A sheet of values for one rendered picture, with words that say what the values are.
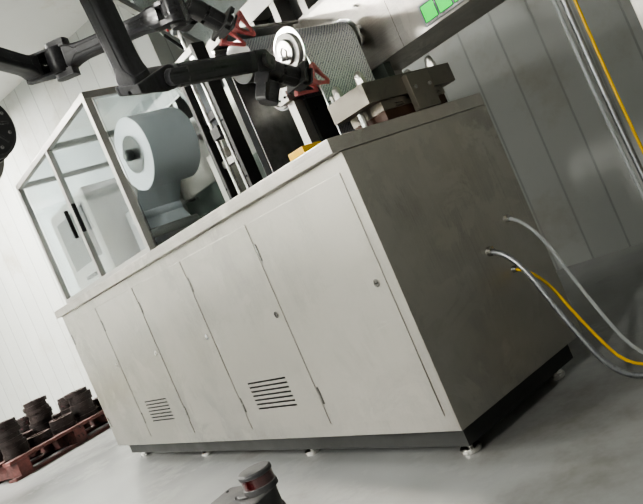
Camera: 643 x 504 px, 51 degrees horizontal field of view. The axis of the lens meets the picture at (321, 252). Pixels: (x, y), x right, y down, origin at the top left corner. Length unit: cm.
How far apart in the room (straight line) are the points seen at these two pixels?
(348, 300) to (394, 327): 16
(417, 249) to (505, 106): 231
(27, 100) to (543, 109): 443
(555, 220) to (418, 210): 225
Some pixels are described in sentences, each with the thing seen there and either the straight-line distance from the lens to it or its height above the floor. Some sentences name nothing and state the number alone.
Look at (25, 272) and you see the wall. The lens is 716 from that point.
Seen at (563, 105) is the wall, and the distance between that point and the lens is 391.
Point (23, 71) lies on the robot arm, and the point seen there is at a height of 144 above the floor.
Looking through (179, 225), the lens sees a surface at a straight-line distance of 289.
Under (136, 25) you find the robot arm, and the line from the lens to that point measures 205.
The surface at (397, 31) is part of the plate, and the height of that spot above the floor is 119.
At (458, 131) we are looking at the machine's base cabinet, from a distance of 204.
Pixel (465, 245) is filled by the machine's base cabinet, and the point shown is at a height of 51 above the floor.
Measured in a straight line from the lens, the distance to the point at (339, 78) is 217.
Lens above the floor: 67
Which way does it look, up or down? 1 degrees down
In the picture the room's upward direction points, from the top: 23 degrees counter-clockwise
